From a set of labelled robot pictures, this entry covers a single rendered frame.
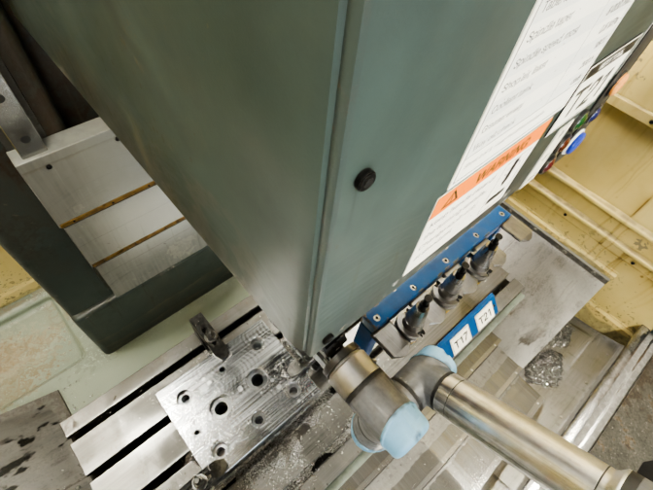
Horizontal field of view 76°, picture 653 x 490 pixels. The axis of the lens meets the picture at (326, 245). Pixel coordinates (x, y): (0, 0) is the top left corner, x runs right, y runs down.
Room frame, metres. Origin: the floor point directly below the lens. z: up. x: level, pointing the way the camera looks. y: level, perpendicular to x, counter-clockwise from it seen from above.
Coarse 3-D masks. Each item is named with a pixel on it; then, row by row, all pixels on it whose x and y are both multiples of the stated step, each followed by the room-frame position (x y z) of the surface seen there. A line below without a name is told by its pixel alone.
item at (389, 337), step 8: (384, 328) 0.35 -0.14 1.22; (392, 328) 0.35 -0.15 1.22; (376, 336) 0.33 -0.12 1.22; (384, 336) 0.33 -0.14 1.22; (392, 336) 0.33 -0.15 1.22; (400, 336) 0.34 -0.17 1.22; (384, 344) 0.32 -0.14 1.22; (392, 344) 0.32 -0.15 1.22; (400, 344) 0.32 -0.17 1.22; (408, 344) 0.32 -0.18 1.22; (392, 352) 0.30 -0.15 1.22; (400, 352) 0.30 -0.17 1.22; (408, 352) 0.31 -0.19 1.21
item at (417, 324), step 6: (420, 300) 0.38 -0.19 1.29; (414, 306) 0.37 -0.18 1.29; (408, 312) 0.37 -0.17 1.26; (414, 312) 0.36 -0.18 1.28; (420, 312) 0.36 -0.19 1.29; (426, 312) 0.36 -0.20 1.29; (402, 318) 0.37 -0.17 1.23; (408, 318) 0.36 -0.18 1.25; (414, 318) 0.35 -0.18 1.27; (420, 318) 0.35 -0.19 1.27; (426, 318) 0.36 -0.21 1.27; (402, 324) 0.36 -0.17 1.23; (408, 324) 0.35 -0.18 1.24; (414, 324) 0.35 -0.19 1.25; (420, 324) 0.35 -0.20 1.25; (408, 330) 0.35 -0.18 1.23; (414, 330) 0.35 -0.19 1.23; (420, 330) 0.35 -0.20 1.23
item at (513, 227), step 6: (510, 216) 0.69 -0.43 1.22; (504, 222) 0.67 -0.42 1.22; (510, 222) 0.67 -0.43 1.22; (516, 222) 0.68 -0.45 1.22; (504, 228) 0.65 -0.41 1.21; (510, 228) 0.65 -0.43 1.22; (516, 228) 0.65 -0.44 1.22; (522, 228) 0.66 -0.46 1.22; (528, 228) 0.66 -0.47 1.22; (510, 234) 0.64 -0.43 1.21; (516, 234) 0.64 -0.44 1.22; (522, 234) 0.64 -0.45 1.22; (528, 234) 0.64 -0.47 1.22; (522, 240) 0.62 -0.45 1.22; (528, 240) 0.63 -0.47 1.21
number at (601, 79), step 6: (618, 60) 0.38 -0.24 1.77; (612, 66) 0.38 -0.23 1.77; (606, 72) 0.37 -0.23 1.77; (612, 72) 0.39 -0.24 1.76; (600, 78) 0.36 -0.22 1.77; (606, 78) 0.39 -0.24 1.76; (594, 84) 0.36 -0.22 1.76; (600, 84) 0.38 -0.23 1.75; (588, 90) 0.36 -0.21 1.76; (594, 90) 0.37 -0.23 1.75; (600, 90) 0.39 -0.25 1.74; (588, 96) 0.37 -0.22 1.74; (594, 96) 0.39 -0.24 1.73; (582, 102) 0.36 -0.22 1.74; (588, 102) 0.38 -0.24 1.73; (576, 108) 0.36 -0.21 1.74
